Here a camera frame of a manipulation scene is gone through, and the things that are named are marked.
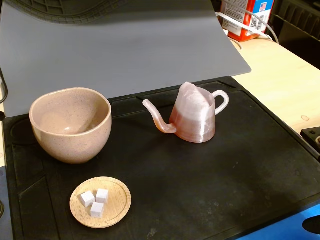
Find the black work mat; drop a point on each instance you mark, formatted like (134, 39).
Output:
(200, 175)

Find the speckled beige ceramic cup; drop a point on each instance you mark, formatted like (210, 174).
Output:
(72, 147)

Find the blue plastic base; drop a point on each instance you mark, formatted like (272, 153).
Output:
(282, 225)

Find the black plastic crate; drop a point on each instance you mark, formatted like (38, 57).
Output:
(300, 25)

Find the translucent pink plastic kettle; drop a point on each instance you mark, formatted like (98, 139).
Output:
(195, 120)

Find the black block with screw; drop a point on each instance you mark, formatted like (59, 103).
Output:
(312, 140)

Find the white sugar cube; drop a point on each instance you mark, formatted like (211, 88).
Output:
(102, 196)
(87, 199)
(97, 210)

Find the red and white carton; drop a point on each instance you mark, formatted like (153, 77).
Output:
(233, 15)

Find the grey flat panel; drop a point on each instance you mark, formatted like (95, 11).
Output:
(4, 190)

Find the round wooden coaster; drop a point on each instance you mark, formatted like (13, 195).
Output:
(117, 202)

